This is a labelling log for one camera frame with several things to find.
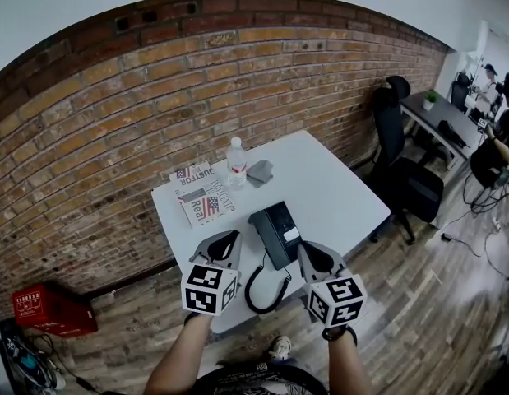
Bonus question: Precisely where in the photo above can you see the black telephone base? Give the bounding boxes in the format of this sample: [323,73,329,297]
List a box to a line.
[248,200,308,271]

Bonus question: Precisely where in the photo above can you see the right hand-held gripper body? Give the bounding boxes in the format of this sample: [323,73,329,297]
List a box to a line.
[297,239,368,329]

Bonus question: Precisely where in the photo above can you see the clear plastic water bottle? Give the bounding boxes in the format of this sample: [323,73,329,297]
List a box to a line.
[225,136,249,191]

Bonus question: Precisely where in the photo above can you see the black mesh office chair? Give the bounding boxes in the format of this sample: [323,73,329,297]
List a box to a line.
[450,71,474,113]

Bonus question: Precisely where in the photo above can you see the large flag print newspaper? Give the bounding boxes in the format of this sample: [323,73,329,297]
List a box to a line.
[175,175,238,230]

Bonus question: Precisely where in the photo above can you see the black floor cable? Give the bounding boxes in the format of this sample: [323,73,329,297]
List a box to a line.
[453,166,509,279]

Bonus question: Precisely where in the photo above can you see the dark grey desk white legs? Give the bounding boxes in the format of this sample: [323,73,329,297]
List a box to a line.
[400,91,484,172]

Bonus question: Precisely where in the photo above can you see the black bag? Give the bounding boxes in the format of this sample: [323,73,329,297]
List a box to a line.
[437,119,469,147]

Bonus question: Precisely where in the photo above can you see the black coiled telephone cord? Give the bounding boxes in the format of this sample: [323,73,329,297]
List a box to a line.
[244,252,292,314]

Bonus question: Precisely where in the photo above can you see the person's light shoe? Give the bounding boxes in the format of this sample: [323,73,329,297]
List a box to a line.
[270,335,293,361]

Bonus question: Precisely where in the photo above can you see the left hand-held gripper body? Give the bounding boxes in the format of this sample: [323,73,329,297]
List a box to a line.
[180,230,243,316]

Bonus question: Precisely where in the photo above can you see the person's black printed shirt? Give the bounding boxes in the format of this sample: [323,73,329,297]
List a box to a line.
[192,360,330,395]

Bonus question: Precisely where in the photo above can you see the red plastic crate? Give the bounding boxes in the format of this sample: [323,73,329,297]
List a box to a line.
[12,284,99,337]

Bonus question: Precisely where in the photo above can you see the person's right forearm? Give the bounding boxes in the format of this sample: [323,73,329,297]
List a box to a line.
[322,326,377,395]

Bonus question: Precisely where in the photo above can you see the pile of cables and gear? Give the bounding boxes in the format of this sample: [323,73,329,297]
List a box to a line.
[0,318,67,395]

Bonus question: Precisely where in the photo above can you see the person's left forearm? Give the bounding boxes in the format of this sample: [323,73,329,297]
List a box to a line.
[143,313,216,395]

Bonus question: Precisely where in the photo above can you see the grey folded cloth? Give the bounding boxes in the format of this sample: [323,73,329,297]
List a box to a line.
[246,159,275,188]

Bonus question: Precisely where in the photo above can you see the small flag print newspaper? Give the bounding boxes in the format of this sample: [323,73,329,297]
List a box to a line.
[168,163,216,189]

